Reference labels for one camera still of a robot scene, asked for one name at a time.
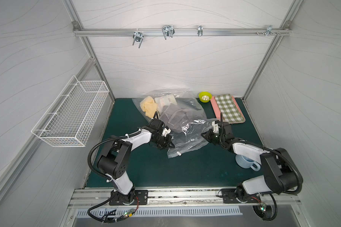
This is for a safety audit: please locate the grey towel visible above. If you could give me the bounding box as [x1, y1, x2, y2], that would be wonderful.
[160, 104, 206, 133]

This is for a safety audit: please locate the yellow towel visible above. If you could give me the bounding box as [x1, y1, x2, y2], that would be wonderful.
[140, 96, 158, 118]

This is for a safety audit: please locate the clear plastic vacuum bag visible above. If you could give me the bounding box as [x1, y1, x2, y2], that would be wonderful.
[132, 89, 217, 158]

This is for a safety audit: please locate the white patterned towel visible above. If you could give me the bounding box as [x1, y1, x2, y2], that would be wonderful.
[154, 95, 177, 111]

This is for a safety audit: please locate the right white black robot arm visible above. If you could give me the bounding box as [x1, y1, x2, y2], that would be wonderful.
[201, 121, 303, 199]

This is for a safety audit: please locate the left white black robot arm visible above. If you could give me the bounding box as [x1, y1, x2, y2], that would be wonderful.
[96, 118, 174, 196]

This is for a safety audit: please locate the green checkered cloth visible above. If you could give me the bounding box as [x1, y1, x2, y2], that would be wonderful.
[214, 94, 245, 124]

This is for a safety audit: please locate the pink tray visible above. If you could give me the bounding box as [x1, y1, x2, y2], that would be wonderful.
[210, 96, 246, 125]

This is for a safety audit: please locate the light blue mug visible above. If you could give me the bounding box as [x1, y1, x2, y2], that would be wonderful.
[235, 155, 261, 171]

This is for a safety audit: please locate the green small bowl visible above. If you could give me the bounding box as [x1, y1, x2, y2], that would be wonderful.
[199, 92, 212, 103]

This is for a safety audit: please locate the metal hook clamp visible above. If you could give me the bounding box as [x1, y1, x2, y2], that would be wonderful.
[198, 25, 203, 37]
[132, 31, 144, 48]
[162, 25, 175, 40]
[255, 26, 281, 37]

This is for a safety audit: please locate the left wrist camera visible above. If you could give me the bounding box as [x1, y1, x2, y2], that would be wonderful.
[162, 128, 171, 137]

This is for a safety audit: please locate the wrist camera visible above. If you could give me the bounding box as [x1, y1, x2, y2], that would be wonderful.
[212, 120, 220, 133]
[162, 128, 171, 137]

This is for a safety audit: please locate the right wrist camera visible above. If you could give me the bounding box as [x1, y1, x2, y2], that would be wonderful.
[212, 120, 220, 133]

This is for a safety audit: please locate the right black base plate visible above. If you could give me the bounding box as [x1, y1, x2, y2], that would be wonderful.
[221, 188, 241, 204]

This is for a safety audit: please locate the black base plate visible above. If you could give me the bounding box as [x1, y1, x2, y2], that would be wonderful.
[221, 188, 241, 204]
[109, 190, 149, 206]

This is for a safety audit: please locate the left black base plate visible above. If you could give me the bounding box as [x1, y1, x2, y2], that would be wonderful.
[109, 190, 149, 206]

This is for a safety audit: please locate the right black corrugated cable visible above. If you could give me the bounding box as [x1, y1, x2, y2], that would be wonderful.
[219, 112, 304, 195]

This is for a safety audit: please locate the white wire basket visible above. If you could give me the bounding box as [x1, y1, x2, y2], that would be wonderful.
[31, 75, 109, 147]

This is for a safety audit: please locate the aluminium cross rail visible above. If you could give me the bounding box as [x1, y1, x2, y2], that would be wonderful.
[74, 27, 292, 37]

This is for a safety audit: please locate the white vented cable duct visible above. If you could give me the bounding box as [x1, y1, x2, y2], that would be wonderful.
[76, 206, 243, 218]

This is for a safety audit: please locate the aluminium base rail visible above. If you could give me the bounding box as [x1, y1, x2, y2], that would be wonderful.
[68, 187, 301, 209]

